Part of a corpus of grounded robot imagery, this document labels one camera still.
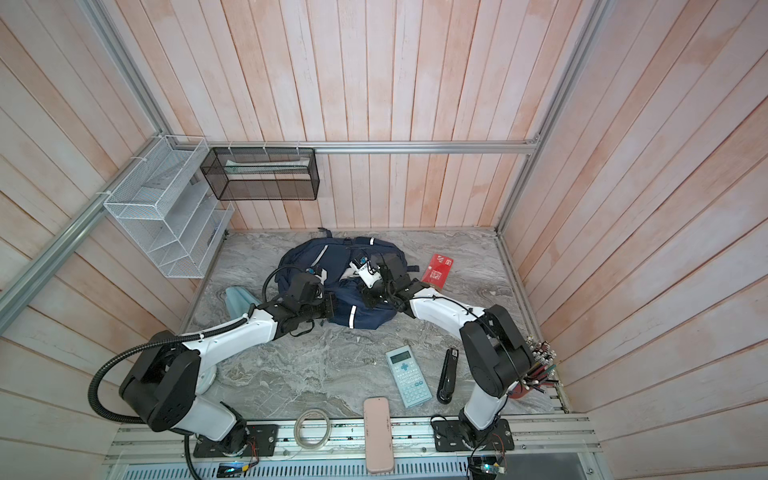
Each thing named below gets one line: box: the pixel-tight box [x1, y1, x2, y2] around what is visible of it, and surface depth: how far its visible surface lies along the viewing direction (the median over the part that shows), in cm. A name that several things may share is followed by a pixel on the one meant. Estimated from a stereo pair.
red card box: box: [422, 253, 454, 291], surface depth 109 cm
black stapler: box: [437, 348, 459, 405], surface depth 85 cm
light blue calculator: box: [385, 345, 433, 408], surface depth 84 cm
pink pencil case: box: [363, 396, 395, 474], surface depth 74 cm
